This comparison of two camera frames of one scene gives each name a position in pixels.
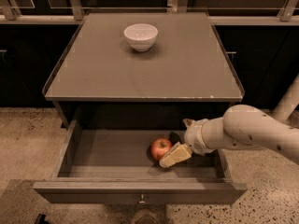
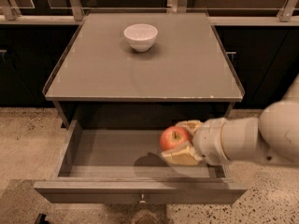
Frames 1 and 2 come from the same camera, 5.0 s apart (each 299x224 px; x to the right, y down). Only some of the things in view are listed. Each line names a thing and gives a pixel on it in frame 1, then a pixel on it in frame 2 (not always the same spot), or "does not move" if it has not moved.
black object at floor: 40,219 does not move
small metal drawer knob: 142,202 does not move
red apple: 160,147 to 174,137
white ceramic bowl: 140,36 does not move
